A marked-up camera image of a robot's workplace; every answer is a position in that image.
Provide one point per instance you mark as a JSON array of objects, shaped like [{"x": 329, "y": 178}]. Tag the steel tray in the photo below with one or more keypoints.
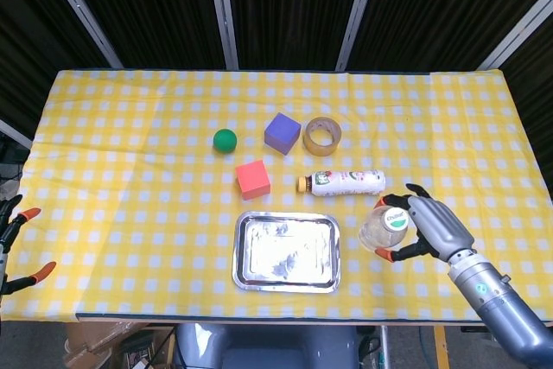
[{"x": 285, "y": 252}]

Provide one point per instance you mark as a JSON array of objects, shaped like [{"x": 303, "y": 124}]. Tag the silver table leg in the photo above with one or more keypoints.
[{"x": 384, "y": 347}]

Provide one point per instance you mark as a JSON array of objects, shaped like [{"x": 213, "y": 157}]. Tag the cardboard box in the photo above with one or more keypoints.
[{"x": 95, "y": 339}]

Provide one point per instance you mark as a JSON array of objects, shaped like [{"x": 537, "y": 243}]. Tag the white labelled bottle yellow cap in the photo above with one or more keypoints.
[{"x": 345, "y": 183}]

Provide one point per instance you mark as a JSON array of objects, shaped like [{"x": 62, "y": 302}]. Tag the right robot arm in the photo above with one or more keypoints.
[{"x": 497, "y": 300}]

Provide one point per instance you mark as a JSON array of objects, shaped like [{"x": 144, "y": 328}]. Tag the yellow white checked tablecloth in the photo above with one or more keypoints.
[{"x": 129, "y": 213}]

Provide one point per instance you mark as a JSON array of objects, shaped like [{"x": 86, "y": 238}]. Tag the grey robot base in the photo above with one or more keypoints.
[{"x": 268, "y": 347}]

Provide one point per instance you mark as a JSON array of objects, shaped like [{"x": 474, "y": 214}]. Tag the clear tape roll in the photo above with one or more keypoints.
[{"x": 322, "y": 149}]

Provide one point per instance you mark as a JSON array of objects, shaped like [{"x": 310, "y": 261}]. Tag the purple foam cube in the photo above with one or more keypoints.
[{"x": 281, "y": 133}]

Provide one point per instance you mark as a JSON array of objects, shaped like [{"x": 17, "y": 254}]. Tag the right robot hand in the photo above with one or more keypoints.
[{"x": 440, "y": 230}]

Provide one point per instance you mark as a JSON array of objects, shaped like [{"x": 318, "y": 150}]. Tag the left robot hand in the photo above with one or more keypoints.
[{"x": 6, "y": 230}]

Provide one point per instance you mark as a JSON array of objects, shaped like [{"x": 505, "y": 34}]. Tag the white frame post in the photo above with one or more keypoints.
[
  {"x": 222, "y": 10},
  {"x": 355, "y": 10},
  {"x": 15, "y": 135},
  {"x": 78, "y": 10},
  {"x": 516, "y": 32}
]

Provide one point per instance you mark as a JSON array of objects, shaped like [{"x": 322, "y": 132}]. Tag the red foam cube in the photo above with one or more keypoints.
[{"x": 252, "y": 181}]

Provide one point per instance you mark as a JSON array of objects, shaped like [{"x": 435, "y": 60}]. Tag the green ball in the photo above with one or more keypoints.
[{"x": 225, "y": 141}]

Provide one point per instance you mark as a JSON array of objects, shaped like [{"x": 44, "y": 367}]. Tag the transparent plastic bottle white cap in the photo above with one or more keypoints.
[{"x": 380, "y": 230}]

